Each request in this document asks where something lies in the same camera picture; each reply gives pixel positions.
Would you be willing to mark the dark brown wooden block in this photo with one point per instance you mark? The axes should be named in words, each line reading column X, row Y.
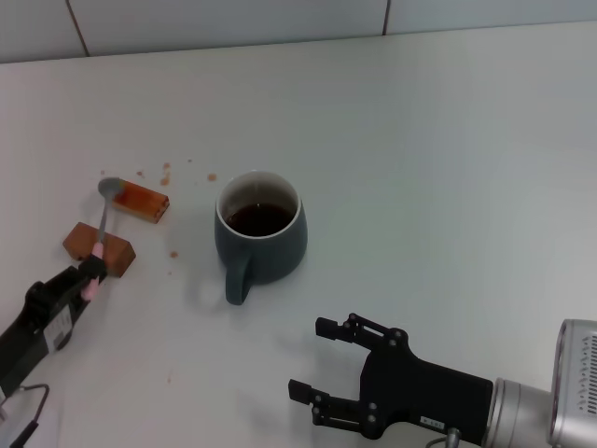
column 119, row 254

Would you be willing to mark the dark coffee liquid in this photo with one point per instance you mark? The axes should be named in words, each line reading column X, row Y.
column 259, row 221

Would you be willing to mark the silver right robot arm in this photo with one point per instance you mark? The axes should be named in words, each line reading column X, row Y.
column 520, row 413

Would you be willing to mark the grey ceramic mug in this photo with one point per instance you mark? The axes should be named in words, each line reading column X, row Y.
column 275, row 259

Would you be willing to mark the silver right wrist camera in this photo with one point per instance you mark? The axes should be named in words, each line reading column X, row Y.
column 576, row 373

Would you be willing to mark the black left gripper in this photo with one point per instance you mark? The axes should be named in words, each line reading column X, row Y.
column 28, row 340

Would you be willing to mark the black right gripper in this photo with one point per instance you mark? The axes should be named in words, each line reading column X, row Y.
column 420, row 387

